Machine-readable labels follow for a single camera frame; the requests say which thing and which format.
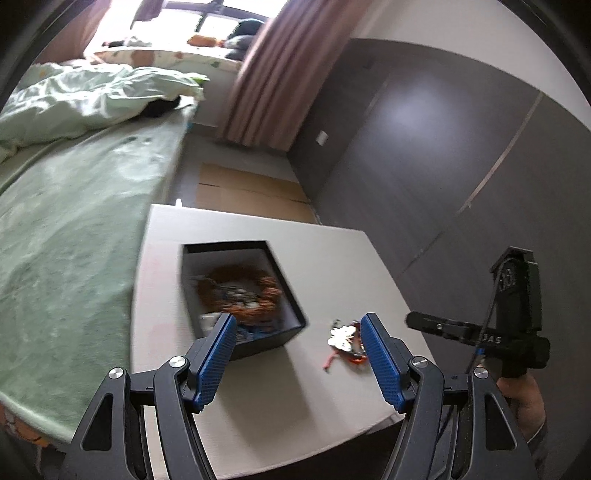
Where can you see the window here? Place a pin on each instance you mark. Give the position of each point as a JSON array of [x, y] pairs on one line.
[[184, 18]]

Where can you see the flat cardboard sheets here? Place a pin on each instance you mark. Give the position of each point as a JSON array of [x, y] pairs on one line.
[[249, 189]]

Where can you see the colourful patterned bed sheet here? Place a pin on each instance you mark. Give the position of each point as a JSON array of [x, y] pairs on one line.
[[23, 427]]

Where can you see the dark plush toy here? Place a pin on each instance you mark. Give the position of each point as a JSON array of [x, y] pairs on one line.
[[244, 39]]

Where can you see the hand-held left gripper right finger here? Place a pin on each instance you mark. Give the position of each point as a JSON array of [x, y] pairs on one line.
[[381, 364]]

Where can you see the white low table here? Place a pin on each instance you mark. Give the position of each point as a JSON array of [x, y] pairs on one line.
[[323, 258]]

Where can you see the person's right hand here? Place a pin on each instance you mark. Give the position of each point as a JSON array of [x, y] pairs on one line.
[[526, 406]]

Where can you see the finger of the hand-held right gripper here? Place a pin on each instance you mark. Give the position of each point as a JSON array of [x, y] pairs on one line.
[[438, 325]]

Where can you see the black box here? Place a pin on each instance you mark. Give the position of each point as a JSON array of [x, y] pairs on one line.
[[286, 295]]

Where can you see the patterned window seat cushion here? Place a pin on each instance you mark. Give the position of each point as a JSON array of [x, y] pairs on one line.
[[161, 57]]

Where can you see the pink window curtain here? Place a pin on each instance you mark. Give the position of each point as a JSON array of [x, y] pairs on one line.
[[272, 78], [87, 27]]

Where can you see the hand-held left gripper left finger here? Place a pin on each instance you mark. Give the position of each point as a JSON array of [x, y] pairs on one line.
[[214, 364]]

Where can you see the light green duvet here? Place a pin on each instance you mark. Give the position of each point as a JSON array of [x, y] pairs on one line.
[[83, 101]]

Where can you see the white wall socket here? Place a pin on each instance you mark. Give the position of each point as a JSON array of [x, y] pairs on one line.
[[322, 137]]

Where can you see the orange soft item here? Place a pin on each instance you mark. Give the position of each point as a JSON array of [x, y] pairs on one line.
[[202, 40]]

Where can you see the green bed blanket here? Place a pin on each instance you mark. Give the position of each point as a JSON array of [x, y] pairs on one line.
[[69, 240]]

